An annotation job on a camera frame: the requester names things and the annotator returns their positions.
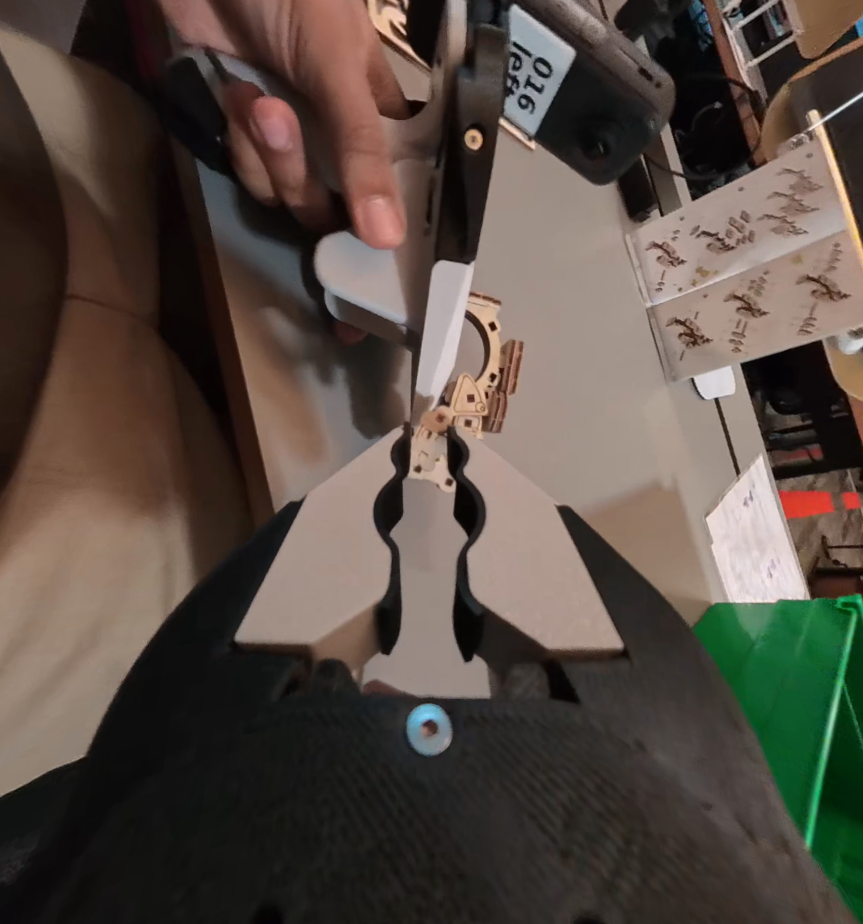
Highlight laser-cut plywood sheet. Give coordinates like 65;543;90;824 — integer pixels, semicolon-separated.
366;0;412;37

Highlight green plastic box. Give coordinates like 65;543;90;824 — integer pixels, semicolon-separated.
693;595;863;924

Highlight grey desk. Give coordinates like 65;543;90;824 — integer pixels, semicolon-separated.
175;119;815;697

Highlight white paper sheet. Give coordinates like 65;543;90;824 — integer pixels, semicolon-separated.
704;453;813;603

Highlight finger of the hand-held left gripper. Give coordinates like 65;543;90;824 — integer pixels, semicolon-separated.
406;260;477;428

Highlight black cable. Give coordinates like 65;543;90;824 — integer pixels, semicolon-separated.
651;153;756;183

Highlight folded instruction sheet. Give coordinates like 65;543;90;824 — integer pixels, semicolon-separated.
626;130;863;384

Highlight small black adapter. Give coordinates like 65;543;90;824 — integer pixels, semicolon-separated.
618;155;665;222

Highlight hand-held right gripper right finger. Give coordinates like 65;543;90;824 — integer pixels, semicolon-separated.
444;426;629;664

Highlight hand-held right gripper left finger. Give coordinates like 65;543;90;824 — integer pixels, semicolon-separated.
233;424;412;676

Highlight person's beige pants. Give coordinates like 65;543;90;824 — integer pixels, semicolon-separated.
0;22;275;809

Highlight wooden puzzle model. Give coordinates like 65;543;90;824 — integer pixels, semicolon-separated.
408;292;526;496

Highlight person's brown shirt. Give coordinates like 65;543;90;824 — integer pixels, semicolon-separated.
0;0;68;557

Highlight person's left hand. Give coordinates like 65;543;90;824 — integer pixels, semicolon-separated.
158;0;412;251

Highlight white wire rack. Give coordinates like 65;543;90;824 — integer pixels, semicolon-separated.
706;0;809;73

